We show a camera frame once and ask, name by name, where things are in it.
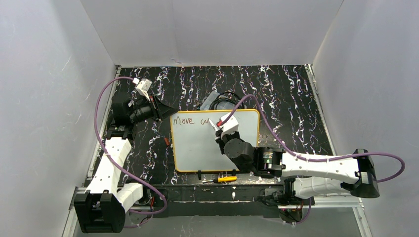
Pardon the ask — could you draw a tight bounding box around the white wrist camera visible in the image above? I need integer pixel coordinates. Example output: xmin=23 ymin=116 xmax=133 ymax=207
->
xmin=133 ymin=78 xmax=152 ymax=98
xmin=218 ymin=113 xmax=239 ymax=137

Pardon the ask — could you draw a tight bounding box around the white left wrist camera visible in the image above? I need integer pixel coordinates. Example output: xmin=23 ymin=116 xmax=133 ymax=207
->
xmin=133 ymin=78 xmax=152 ymax=98

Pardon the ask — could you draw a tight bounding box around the white whiteboard marker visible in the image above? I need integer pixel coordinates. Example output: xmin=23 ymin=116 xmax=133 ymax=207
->
xmin=208 ymin=119 xmax=219 ymax=131

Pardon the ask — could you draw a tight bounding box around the yellow handled screwdriver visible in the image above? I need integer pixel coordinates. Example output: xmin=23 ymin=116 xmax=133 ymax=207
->
xmin=202 ymin=176 xmax=238 ymax=184

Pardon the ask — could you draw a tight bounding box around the yellow framed whiteboard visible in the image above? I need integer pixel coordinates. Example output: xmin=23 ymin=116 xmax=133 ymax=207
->
xmin=169 ymin=109 xmax=260 ymax=173

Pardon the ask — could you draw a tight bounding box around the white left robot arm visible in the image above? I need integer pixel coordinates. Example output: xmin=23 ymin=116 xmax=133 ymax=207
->
xmin=74 ymin=94 xmax=178 ymax=234

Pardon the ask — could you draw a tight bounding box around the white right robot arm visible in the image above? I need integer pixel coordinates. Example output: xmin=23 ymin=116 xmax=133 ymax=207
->
xmin=215 ymin=129 xmax=380 ymax=199

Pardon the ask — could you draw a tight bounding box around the clear plastic screw box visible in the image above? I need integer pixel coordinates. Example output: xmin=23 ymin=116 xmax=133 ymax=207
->
xmin=198 ymin=91 xmax=242 ymax=111

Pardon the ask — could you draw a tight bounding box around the black coiled cable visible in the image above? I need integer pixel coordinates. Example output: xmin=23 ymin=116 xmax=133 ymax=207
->
xmin=209 ymin=92 xmax=245 ymax=111

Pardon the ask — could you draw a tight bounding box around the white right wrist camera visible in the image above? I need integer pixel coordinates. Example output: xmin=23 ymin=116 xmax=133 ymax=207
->
xmin=218 ymin=113 xmax=239 ymax=137

